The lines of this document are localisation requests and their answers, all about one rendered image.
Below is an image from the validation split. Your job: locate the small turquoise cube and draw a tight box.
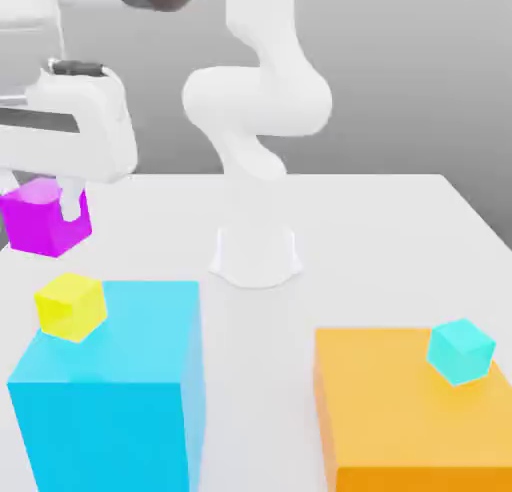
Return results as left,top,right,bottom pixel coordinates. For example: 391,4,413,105
425,317,498,388

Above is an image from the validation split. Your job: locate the small magenta cube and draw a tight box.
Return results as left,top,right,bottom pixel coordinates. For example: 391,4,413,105
0,175,94,260

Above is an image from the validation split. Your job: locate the small yellow cube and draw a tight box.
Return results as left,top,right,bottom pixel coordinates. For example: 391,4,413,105
33,272,109,344

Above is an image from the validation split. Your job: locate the large orange box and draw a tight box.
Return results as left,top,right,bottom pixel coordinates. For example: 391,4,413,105
313,326,512,492

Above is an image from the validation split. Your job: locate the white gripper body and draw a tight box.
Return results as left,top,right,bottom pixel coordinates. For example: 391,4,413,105
0,66,140,184

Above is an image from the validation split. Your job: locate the large cyan box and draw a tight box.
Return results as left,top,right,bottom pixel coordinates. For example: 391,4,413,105
6,280,208,492

